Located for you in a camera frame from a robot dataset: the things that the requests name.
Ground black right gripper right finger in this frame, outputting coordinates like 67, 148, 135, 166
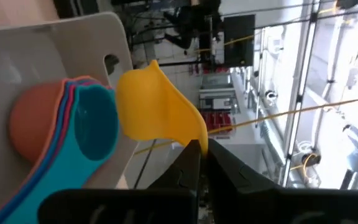
207, 138, 358, 224

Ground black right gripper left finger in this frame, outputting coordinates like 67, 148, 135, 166
39, 139, 203, 224

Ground cyan measuring cup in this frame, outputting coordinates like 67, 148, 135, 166
0, 84, 120, 224

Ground yellow measuring cup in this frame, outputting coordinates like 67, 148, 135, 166
116, 59, 210, 157

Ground red measuring cup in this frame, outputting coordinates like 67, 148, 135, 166
42, 79, 111, 162

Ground orange measuring cup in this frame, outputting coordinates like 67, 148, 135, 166
0, 75, 101, 224

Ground grey plastic basket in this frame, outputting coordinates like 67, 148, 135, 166
0, 11, 140, 218

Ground red tool cabinet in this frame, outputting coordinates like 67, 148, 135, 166
201, 111, 233, 135

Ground black background robot arms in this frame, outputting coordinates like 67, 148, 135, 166
163, 0, 223, 63

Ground black hanging cable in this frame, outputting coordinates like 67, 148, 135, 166
134, 139, 158, 189

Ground yellow hanging cable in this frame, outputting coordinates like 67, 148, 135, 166
134, 95, 358, 156

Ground black wall screen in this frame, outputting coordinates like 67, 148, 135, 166
223, 14, 256, 68

